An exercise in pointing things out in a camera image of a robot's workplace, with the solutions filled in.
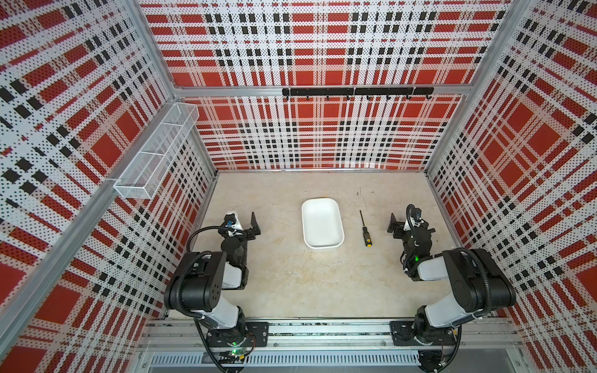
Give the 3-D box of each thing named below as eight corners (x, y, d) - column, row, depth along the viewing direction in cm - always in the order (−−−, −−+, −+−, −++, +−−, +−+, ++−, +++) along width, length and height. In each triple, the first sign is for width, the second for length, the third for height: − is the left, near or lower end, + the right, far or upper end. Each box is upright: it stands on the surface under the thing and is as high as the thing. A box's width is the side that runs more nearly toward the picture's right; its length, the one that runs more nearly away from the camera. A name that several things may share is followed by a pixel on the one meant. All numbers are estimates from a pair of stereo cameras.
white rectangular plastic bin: (301, 253, 94) (300, 246, 89) (302, 206, 110) (302, 197, 105) (344, 253, 94) (345, 246, 89) (339, 206, 110) (340, 197, 105)
